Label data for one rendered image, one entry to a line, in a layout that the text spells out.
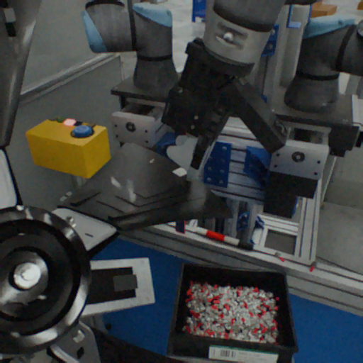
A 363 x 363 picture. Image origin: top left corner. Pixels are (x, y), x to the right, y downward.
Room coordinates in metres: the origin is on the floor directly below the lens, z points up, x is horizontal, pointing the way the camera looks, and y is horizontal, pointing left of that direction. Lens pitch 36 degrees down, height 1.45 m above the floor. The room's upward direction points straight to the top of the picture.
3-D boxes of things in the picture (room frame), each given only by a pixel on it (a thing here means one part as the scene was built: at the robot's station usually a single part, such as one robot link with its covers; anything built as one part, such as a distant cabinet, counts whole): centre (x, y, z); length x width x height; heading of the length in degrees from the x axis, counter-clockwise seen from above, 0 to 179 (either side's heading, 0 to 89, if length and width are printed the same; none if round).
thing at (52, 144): (0.74, 0.26, 1.02); 0.16 x 0.10 x 0.11; 67
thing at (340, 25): (0.98, -0.39, 1.20); 0.13 x 0.12 x 0.14; 48
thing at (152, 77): (1.16, 0.08, 1.09); 0.15 x 0.15 x 0.10
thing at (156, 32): (1.15, 0.09, 1.20); 0.13 x 0.12 x 0.14; 101
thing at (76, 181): (0.74, 0.26, 0.92); 0.03 x 0.03 x 0.12; 67
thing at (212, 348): (0.41, -0.10, 0.85); 0.22 x 0.17 x 0.07; 83
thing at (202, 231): (0.59, -0.10, 0.87); 0.14 x 0.01 x 0.01; 65
